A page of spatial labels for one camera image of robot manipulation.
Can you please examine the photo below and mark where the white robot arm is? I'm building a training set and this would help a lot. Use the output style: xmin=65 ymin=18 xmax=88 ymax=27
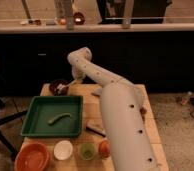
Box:
xmin=67 ymin=47 xmax=160 ymax=171

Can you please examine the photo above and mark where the dark purple bowl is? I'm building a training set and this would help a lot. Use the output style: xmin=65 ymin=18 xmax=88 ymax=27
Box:
xmin=49 ymin=79 xmax=68 ymax=96

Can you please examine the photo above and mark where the white small bowl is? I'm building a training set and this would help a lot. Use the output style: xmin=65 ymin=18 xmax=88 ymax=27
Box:
xmin=53 ymin=140 xmax=73 ymax=160

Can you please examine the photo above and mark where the orange plastic bowl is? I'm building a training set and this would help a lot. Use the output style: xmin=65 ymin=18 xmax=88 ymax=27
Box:
xmin=14 ymin=142 xmax=50 ymax=171

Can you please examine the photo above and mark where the blue grey cloth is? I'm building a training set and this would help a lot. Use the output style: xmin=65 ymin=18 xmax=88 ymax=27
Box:
xmin=91 ymin=88 xmax=102 ymax=97

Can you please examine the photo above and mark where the green plastic tray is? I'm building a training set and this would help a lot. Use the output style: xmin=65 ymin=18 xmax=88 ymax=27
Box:
xmin=21 ymin=96 xmax=83 ymax=137

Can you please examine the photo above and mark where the green bean toy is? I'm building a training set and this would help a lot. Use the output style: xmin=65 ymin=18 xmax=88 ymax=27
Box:
xmin=48 ymin=113 xmax=71 ymax=125

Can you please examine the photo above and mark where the grey wooden block eraser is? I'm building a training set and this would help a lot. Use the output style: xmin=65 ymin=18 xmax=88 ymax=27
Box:
xmin=86 ymin=120 xmax=106 ymax=137

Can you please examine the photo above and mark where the dark red grape bunch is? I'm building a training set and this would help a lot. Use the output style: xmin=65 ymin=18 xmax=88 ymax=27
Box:
xmin=140 ymin=107 xmax=147 ymax=121

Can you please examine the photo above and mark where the orange round fruit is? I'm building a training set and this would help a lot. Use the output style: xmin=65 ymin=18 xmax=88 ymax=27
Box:
xmin=98 ymin=140 xmax=110 ymax=158

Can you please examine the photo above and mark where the light green cup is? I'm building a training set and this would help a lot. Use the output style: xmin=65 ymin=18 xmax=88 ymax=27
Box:
xmin=79 ymin=143 xmax=95 ymax=160

